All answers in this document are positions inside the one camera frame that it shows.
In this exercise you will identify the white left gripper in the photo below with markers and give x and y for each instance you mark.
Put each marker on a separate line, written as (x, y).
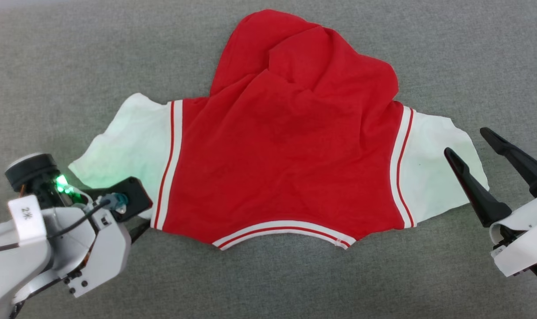
(111, 252)

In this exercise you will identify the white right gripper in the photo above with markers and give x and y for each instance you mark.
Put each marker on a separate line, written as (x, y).
(527, 235)

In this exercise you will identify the red and white shirt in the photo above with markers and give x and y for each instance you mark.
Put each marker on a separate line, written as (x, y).
(286, 155)

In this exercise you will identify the grey fabric panel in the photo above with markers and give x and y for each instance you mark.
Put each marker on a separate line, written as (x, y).
(73, 53)

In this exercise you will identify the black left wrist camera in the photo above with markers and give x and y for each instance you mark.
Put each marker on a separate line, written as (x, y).
(135, 195)

